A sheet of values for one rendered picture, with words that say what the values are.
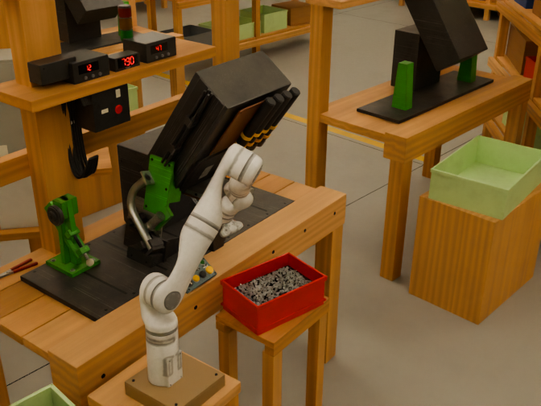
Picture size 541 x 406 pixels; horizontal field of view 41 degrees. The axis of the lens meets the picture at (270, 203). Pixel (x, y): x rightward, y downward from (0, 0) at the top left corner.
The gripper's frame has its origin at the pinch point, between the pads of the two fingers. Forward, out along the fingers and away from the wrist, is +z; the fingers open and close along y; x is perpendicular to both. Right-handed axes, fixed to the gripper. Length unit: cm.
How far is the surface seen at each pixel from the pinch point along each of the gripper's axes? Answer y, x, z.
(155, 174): 5.2, -28.0, 0.3
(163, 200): 7.1, -18.7, 2.6
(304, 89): -359, -157, 316
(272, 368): 7, 53, 0
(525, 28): -335, -42, 64
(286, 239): -36.1, 13.9, 14.5
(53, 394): 78, 25, -19
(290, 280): -15.4, 30.4, -4.1
